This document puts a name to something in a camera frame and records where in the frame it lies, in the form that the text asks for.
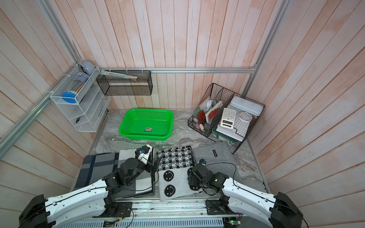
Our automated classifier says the black wire desk organizer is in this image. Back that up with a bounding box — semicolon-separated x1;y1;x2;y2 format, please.
188;83;264;153

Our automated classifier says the white rectangular plastic box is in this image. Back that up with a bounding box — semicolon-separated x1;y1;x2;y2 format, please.
230;97;264;116

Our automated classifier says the plain grey scarf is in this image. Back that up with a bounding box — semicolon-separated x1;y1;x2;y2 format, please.
191;141;266;192

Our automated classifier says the white tape roll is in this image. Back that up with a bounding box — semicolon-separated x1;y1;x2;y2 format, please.
239;111;253;123

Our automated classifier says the aluminium mounting rail base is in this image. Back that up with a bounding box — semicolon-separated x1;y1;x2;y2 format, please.
64;198;242;228

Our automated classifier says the horizontal aluminium wall bar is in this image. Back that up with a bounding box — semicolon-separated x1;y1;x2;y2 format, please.
100;67;256;74

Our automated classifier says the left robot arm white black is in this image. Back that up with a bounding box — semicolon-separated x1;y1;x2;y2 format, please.
19;154;160;228

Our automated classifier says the clear tube blue cap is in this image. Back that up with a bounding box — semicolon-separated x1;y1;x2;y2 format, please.
62;72;89;104

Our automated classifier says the white calculator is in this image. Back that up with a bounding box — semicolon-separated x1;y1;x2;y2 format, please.
220;108;236;130

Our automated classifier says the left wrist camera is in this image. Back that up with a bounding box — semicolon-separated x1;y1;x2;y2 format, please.
135;144;153;165

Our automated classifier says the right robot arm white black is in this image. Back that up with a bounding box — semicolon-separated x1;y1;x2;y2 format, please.
188;159;306;228

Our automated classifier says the grey black checkered scarf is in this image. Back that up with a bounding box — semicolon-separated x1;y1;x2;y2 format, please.
116;149;155;199

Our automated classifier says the red booklet in organizer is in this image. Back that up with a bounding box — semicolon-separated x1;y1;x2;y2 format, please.
194;108;219;124

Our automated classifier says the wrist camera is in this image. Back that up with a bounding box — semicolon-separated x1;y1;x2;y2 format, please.
197;159;207;166
135;144;153;165

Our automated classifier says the black mesh wall basket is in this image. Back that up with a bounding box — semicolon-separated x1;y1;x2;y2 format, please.
97;71;153;96

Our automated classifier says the navy grey plaid scarf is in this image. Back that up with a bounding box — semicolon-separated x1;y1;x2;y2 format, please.
74;153;119;190

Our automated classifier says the white wire wall shelf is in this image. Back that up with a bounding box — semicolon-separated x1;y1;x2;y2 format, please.
50;66;110;133

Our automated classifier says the black white smiley scarf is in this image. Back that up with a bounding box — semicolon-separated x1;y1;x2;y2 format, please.
156;146;200;201

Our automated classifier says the grey ruler in basket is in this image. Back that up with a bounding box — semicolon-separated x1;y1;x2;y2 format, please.
100;70;138;79

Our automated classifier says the green plastic basket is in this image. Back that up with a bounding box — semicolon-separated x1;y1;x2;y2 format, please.
119;108;174;141

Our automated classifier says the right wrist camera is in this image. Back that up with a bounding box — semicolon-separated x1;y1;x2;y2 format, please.
197;159;207;166

